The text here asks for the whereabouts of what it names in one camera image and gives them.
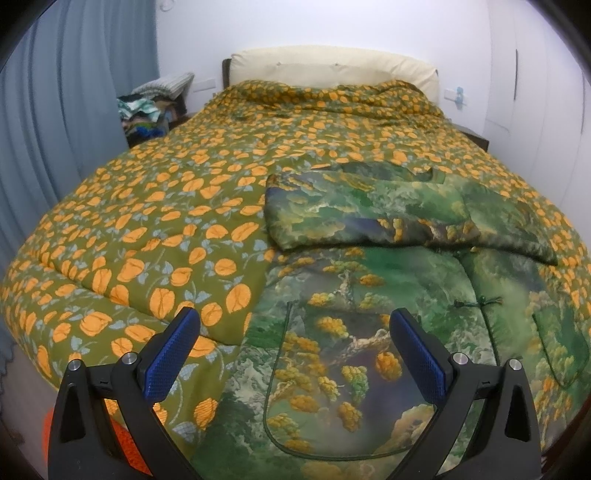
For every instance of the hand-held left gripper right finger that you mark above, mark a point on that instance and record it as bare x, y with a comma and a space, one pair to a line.
422, 360

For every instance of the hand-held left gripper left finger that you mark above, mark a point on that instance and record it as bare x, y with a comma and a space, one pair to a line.
169, 355

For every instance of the green landscape print jacket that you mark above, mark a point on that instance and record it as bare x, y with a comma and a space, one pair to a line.
369, 286

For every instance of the pile of clothes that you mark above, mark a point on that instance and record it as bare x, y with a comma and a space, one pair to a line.
152, 110

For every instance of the orange pants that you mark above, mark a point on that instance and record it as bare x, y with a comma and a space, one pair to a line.
124, 443

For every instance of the orange floral green quilt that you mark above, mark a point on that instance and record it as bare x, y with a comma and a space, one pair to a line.
161, 207

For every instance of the dark wooden nightstand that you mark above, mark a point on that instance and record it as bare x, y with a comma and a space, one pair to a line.
473, 136

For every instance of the blue curtain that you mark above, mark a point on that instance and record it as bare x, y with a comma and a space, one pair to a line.
60, 115

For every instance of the white outlet with blue plug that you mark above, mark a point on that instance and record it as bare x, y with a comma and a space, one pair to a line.
455, 96

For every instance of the white wardrobe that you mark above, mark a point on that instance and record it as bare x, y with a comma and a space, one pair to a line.
540, 92

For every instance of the cream headboard cushion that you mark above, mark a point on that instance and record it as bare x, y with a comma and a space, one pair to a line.
332, 64

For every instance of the white wall outlet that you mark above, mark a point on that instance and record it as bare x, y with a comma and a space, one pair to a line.
204, 85

